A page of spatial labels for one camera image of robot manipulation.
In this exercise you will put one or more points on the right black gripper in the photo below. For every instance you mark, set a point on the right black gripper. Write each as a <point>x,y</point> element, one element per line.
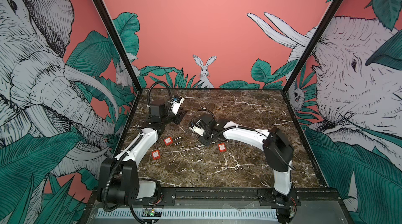
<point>203,141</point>

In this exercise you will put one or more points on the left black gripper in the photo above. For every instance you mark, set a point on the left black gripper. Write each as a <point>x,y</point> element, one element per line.
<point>179,116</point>

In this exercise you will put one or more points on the red padlock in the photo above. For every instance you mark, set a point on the red padlock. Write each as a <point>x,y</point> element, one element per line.
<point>156,155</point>
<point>222,147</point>

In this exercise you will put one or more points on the red padlock shackle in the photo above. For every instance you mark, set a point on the red padlock shackle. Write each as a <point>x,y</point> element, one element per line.
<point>170,141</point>

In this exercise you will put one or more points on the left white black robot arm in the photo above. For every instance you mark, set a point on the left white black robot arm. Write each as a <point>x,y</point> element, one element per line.
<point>119,182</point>

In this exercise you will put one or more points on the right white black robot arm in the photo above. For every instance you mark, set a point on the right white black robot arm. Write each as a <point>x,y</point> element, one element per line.
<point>277,149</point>

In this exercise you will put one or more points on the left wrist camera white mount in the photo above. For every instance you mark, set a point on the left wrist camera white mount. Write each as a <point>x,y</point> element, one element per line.
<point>176,103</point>

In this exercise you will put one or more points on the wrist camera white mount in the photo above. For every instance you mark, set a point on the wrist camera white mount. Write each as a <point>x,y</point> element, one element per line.
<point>196,129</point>
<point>176,103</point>

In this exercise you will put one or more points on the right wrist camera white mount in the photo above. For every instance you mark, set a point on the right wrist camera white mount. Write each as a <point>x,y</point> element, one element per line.
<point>196,129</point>

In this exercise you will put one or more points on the white slotted cable duct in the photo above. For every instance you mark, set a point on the white slotted cable duct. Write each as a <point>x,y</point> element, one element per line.
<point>204,213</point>

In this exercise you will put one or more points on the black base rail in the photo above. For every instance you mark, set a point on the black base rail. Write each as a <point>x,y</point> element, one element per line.
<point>263,195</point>

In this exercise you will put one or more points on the left black frame post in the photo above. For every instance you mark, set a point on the left black frame post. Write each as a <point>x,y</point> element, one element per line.
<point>111,29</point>

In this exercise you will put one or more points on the black frame post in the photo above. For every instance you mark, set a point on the black frame post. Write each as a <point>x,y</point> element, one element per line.
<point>322,26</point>
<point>111,29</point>

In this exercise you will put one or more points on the right black frame post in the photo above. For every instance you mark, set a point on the right black frame post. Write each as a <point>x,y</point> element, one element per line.
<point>322,26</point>

